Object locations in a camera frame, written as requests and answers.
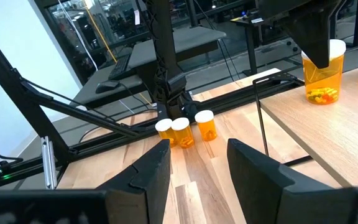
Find black computer mouse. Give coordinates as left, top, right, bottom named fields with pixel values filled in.
left=94, top=80, right=121, bottom=95

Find silver metal bracket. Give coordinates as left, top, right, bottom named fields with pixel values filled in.
left=40, top=135, right=58, bottom=190

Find black keyboard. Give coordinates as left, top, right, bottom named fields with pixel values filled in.
left=107, top=54, right=134, bottom=82

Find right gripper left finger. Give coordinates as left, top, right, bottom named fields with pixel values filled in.
left=95, top=139, right=172, bottom=224

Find orange bottle multicoloured pills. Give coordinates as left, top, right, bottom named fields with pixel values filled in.
left=300, top=39, right=347, bottom=106

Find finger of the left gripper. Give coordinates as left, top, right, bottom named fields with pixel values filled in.
left=280, top=12, right=334, bottom=70

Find black workbench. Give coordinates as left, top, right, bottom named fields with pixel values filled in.
left=229, top=12, right=293, bottom=77

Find grey side desk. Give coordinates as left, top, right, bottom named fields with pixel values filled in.
left=72, top=26, right=227, bottom=107

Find black aluminium table frame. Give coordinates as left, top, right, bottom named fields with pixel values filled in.
left=0, top=21, right=306, bottom=191

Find orange pill bottle white lid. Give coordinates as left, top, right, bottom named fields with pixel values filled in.
left=154, top=118, right=177, bottom=148
left=170, top=117, right=196, bottom=149
left=194, top=110, right=219, bottom=142

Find yellow hanging cable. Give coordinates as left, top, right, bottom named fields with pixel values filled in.
left=83, top=4, right=118, bottom=63

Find white hanging cable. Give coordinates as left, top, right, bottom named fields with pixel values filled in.
left=57, top=0, right=99, bottom=72

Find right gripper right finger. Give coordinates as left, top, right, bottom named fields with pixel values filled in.
left=227, top=138, right=335, bottom=224

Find wooden shelf black metal frame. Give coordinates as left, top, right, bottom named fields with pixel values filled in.
left=252, top=66, right=358, bottom=188

